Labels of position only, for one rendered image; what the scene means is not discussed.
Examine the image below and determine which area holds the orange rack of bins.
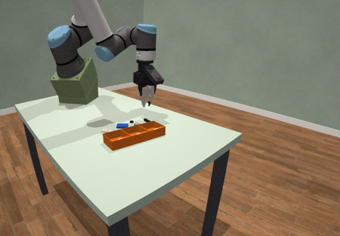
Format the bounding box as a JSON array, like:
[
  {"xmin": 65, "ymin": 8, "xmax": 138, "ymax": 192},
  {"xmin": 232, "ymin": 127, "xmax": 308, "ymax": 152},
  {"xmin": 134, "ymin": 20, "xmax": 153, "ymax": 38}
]
[{"xmin": 104, "ymin": 121, "xmax": 166, "ymax": 151}]

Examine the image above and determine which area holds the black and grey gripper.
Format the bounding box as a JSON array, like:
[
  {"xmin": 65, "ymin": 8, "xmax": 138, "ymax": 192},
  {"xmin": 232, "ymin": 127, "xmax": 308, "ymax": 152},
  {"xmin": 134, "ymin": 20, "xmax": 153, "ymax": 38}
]
[{"xmin": 133, "ymin": 60, "xmax": 157, "ymax": 107}]

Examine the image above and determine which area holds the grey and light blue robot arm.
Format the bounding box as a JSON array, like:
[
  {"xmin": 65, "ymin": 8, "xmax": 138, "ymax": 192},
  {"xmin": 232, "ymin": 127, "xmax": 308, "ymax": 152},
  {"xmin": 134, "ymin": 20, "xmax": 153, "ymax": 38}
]
[{"xmin": 47, "ymin": 0, "xmax": 164, "ymax": 85}]

